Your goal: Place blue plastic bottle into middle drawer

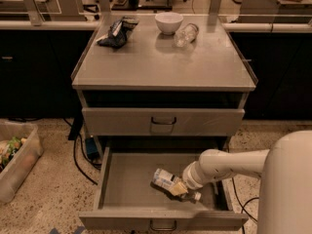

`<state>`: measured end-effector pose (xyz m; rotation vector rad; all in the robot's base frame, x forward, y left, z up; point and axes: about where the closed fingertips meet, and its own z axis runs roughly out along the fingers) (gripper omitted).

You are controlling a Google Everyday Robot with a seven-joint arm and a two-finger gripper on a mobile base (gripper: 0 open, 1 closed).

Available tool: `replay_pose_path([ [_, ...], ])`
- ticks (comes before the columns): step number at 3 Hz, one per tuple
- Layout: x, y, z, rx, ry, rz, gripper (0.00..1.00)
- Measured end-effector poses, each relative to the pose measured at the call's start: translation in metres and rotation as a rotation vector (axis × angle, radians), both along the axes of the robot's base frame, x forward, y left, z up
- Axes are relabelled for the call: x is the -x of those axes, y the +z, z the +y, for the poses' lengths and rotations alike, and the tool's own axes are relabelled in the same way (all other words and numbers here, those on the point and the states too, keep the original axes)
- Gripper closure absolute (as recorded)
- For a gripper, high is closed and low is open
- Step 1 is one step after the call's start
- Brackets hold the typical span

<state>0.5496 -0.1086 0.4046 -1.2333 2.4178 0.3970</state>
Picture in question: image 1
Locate grey metal drawer cabinet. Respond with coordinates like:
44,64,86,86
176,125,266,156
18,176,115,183
72,14,256,151

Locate blue labelled plastic bottle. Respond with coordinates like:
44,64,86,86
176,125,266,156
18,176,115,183
152,169,202,202

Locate clear plastic storage bin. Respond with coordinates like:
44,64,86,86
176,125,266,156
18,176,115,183
0,122,43,203

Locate open middle drawer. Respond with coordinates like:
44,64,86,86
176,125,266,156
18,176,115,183
79,149,248,231

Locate white ceramic bowl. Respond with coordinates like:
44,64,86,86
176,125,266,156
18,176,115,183
155,12,183,35

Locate food items in bin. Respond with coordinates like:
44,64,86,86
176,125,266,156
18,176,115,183
0,136,26,172

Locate black floor cable right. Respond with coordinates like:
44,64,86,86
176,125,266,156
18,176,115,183
231,177,261,234

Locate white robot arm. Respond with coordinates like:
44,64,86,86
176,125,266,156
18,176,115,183
170,131,312,234

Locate blue power adapter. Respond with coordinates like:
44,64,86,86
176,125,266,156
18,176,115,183
85,137,99,160

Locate clear glass jar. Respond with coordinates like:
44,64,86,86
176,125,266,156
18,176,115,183
174,23,199,48

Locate dark blue snack bag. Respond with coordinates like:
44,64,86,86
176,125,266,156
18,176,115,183
96,17,139,49

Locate black floor cable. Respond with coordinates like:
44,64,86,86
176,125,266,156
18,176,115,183
61,118,102,186
231,177,261,234

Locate closed upper drawer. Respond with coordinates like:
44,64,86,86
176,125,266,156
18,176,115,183
82,107,245,137

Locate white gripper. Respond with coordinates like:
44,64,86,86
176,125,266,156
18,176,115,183
169,161,204,196

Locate black floor cable left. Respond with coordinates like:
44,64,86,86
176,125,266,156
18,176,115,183
61,118,102,186

